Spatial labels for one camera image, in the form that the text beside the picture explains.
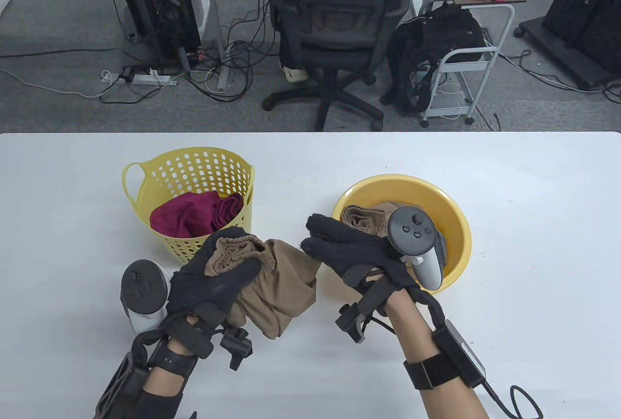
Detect person's right hand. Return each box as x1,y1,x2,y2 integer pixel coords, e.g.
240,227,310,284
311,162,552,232
300,214,420,316

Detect person's left hand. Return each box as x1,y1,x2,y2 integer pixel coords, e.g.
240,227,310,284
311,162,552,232
159,226,265,330

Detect black handheld controller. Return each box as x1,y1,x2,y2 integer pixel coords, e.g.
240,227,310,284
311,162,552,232
387,206,448,291
120,259,171,333

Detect maroon shorts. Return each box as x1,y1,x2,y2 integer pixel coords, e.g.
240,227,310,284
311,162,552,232
149,190,245,238

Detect black lattice forearm brace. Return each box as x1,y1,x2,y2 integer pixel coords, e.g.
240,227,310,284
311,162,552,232
94,351,151,419

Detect person's left forearm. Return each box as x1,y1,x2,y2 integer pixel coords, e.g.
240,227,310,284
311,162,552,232
143,339,197,398

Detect yellow round plastic basin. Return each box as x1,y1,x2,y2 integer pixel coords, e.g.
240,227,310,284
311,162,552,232
331,174,472,293

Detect yellow perforated plastic basket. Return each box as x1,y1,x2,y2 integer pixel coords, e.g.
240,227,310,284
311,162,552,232
121,147,255,264

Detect black box wrist device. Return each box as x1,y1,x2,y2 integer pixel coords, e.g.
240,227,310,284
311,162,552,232
433,320,486,388

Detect white power strip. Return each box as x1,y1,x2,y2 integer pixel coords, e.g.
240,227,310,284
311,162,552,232
127,74,178,86

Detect black mesh office chair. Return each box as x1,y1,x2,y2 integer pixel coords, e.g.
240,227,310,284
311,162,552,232
262,0,425,132

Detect black backpack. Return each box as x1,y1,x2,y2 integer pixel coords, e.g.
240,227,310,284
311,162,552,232
380,2,486,115

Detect grey metal desk leg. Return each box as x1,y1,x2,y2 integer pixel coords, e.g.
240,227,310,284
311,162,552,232
201,0,231,92

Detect black computer tower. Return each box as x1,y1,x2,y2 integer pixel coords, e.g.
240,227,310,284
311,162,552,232
109,0,202,65

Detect black cabinet on casters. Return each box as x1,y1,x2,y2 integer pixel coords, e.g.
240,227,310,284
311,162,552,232
514,0,621,91

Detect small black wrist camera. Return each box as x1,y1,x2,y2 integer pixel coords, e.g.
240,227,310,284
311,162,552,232
221,327,253,371
336,303,369,343

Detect black wrist device cable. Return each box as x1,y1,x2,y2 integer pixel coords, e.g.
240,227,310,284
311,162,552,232
480,383,543,419

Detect tangle of black cables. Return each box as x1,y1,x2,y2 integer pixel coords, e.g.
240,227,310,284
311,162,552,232
184,7,275,103

